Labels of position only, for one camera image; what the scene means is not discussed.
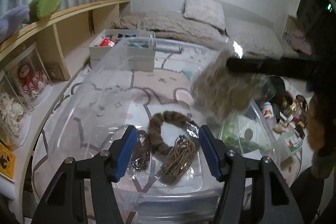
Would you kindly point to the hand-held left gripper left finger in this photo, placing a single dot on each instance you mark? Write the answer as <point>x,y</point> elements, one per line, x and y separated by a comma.
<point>126,153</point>

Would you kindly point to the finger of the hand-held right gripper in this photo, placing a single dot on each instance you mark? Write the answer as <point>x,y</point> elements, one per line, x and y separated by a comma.
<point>262,65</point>

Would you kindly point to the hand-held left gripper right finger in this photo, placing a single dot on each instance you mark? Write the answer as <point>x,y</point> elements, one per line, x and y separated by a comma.
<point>210,153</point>

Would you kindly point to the brown furry headband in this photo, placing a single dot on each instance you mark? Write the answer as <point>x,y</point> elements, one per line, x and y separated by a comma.
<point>155,132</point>

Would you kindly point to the fuzzy beige headband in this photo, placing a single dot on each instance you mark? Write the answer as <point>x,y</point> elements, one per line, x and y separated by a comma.
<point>220,93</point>

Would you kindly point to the clear plastic container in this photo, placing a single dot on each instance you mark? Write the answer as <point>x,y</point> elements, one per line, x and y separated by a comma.
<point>168,195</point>

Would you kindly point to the person's right forearm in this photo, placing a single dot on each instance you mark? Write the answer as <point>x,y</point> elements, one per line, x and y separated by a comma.
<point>323,163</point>

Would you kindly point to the person's right hand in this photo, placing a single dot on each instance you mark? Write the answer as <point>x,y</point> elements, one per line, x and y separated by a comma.
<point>321,121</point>

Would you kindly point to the pile of clothes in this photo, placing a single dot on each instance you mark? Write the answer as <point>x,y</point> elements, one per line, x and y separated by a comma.
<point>296,39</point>

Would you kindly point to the green wet wipes pack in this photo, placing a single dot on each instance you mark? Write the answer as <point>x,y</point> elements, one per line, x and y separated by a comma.
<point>236,140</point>

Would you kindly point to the small black case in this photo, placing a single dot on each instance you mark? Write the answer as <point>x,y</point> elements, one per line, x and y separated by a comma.
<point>300,132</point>

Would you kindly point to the fluffy beige pillow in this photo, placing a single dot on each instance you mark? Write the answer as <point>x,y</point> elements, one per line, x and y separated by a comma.
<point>204,10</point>

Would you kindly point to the white organizer box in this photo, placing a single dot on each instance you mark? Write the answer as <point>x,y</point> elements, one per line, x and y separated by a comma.
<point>110,56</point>

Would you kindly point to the pile of small hair accessories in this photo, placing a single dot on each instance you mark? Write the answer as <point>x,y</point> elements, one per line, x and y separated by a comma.
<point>107,41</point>

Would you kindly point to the yellow sticker card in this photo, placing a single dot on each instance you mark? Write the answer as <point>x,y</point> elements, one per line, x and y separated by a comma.
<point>6,162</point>

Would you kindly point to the display box with white doll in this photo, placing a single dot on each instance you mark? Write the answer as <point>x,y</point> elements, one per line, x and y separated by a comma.
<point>10,114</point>

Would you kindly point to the display box with red doll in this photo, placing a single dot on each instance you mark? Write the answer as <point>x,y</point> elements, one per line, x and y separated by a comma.
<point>29,77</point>

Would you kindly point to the beige blanket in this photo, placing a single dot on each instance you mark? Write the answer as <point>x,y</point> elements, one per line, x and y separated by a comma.
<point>126,20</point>

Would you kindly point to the wooden shelf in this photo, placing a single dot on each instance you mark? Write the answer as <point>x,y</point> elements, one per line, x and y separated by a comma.
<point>73,27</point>

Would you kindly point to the green plush toy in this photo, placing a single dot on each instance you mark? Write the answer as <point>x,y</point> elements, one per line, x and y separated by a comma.
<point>47,5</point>

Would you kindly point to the purple plush toy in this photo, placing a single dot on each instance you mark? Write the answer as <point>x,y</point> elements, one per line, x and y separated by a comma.
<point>13,22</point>

